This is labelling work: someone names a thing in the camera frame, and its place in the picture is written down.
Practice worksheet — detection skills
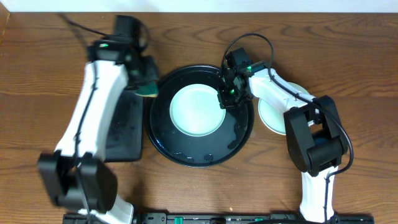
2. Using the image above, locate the green yellow sponge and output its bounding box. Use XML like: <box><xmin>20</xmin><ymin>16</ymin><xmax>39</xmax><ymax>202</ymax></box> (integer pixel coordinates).
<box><xmin>134</xmin><ymin>80</ymin><xmax>159</xmax><ymax>98</ymax></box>

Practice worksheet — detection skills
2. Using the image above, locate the round black tray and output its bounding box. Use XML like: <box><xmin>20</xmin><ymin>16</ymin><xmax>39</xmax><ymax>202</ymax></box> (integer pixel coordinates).
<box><xmin>144</xmin><ymin>65</ymin><xmax>254</xmax><ymax>167</ymax></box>

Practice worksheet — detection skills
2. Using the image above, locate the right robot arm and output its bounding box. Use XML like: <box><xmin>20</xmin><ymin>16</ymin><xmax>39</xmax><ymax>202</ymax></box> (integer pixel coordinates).
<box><xmin>217</xmin><ymin>48</ymin><xmax>348</xmax><ymax>223</ymax></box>

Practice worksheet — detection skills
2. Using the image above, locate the rectangular black tray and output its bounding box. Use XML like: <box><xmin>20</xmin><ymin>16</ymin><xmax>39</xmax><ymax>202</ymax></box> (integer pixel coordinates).
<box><xmin>105</xmin><ymin>90</ymin><xmax>144</xmax><ymax>162</ymax></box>

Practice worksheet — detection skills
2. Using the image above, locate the light green plate top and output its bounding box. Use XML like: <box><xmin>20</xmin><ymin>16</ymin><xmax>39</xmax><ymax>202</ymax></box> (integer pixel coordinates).
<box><xmin>169</xmin><ymin>84</ymin><xmax>226</xmax><ymax>137</ymax></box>

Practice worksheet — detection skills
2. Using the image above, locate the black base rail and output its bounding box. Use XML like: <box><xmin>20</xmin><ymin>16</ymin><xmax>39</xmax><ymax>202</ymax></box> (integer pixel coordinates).
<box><xmin>62</xmin><ymin>213</ymin><xmax>375</xmax><ymax>224</ymax></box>

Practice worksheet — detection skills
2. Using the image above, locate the light green plate bottom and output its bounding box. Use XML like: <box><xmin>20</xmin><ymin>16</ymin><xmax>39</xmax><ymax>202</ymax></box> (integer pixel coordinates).
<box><xmin>250</xmin><ymin>78</ymin><xmax>314</xmax><ymax>135</ymax></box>

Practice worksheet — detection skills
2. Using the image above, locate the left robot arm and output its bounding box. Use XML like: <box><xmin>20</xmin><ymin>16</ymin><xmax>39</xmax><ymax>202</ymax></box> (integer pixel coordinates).
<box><xmin>37</xmin><ymin>15</ymin><xmax>159</xmax><ymax>223</ymax></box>

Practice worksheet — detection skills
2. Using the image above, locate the light green plate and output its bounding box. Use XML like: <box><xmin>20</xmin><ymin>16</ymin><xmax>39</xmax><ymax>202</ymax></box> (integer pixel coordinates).
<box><xmin>169</xmin><ymin>84</ymin><xmax>226</xmax><ymax>137</ymax></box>
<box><xmin>250</xmin><ymin>78</ymin><xmax>314</xmax><ymax>135</ymax></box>

